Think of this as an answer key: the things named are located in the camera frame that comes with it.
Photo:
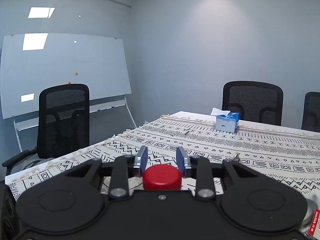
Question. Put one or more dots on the patterned white tablecloth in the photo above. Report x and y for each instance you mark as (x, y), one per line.
(288, 155)

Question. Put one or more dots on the whiteboard on stand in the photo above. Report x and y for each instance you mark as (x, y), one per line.
(32, 62)

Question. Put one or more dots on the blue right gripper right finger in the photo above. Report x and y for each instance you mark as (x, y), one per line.
(183, 162)

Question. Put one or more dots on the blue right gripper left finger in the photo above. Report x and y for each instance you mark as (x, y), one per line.
(140, 163)

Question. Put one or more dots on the black mesh office chair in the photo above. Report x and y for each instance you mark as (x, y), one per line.
(311, 113)
(63, 126)
(255, 101)

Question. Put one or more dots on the black mesh office chair right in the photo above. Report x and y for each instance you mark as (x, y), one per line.
(311, 113)

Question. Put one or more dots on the red bottle cap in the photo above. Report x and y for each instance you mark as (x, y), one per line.
(162, 177)

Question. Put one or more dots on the blue tissue box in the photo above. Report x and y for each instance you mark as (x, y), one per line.
(226, 121)

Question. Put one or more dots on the black mesh office chair middle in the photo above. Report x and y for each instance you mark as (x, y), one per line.
(255, 101)

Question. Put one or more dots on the black mesh office chair left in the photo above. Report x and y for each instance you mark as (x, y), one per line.
(63, 126)

